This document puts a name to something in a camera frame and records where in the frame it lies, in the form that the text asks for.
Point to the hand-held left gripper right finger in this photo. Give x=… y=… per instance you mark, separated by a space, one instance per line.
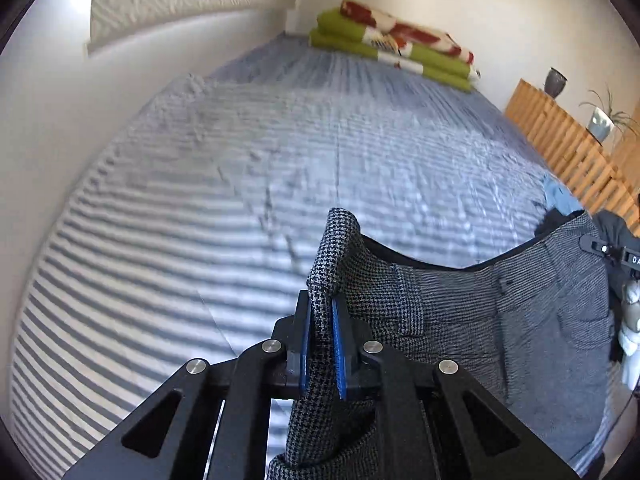
x=340 y=355

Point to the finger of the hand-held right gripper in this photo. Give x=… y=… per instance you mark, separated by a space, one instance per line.
x=602 y=249

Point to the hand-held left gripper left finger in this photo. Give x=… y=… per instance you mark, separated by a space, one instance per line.
x=303 y=355

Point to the grey houndstooth pants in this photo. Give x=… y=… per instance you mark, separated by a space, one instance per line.
x=500 y=320

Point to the dark blue-grey jacket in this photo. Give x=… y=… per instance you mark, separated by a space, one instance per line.
x=617 y=225

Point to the black garment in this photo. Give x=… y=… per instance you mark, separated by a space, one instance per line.
x=550 y=222

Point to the light blue cloth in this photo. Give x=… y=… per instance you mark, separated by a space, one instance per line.
x=560 y=195

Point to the wooden slatted rack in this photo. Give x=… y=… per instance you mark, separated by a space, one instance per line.
x=560 y=135

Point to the potted spider plant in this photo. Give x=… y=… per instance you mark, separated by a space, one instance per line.
x=600 y=122

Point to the dark ceramic vase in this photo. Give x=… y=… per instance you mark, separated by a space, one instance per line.
x=555 y=82

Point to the striped blue-white bed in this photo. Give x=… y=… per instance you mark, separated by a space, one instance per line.
x=250 y=160

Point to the red patterned folded blanket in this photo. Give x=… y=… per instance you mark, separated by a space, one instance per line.
x=415 y=35

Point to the green folded blanket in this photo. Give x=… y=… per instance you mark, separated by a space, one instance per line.
x=345 y=27

